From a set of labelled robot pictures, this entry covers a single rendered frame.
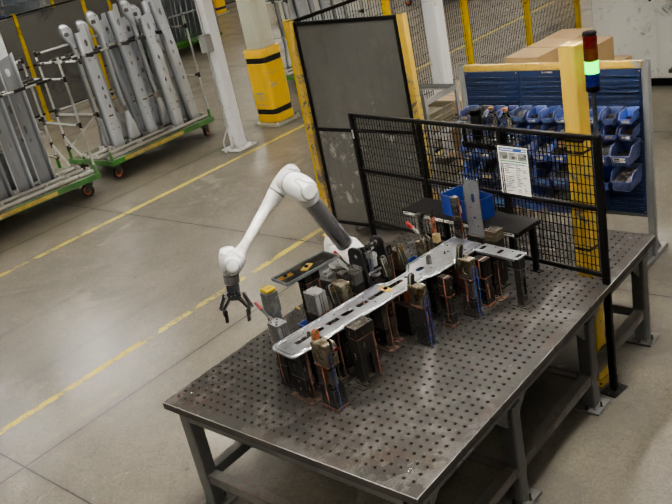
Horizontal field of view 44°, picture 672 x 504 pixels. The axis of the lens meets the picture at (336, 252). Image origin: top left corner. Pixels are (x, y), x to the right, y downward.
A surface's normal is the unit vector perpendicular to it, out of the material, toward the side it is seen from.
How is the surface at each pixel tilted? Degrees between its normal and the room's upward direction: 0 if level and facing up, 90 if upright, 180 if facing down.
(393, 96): 91
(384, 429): 0
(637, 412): 0
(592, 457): 0
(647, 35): 90
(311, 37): 90
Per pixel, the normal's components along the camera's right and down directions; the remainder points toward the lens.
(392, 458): -0.19, -0.90
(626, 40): -0.63, 0.42
